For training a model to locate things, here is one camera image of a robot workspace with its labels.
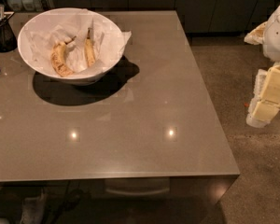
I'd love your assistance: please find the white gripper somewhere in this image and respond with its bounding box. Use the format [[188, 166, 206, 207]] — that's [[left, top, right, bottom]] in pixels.
[[244, 5, 280, 105]]

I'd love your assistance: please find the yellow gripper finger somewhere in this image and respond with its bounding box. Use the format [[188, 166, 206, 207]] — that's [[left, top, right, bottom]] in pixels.
[[246, 98, 280, 128]]

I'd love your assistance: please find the white bowl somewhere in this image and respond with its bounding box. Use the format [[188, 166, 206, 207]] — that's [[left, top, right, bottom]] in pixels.
[[17, 7, 127, 86]]

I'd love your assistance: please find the left spotted banana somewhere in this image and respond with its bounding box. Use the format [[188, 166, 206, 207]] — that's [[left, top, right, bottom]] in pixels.
[[50, 39, 74, 77]]

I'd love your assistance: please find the dark cabinet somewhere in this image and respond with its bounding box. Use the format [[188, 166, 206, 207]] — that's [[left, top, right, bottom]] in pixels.
[[49, 0, 280, 34]]

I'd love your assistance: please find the white paper liner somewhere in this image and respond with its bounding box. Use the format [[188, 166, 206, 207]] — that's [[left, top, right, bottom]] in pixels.
[[26, 10, 133, 75]]

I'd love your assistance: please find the black mesh utensil holder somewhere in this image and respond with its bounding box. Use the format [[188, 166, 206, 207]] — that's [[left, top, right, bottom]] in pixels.
[[0, 4, 17, 52]]

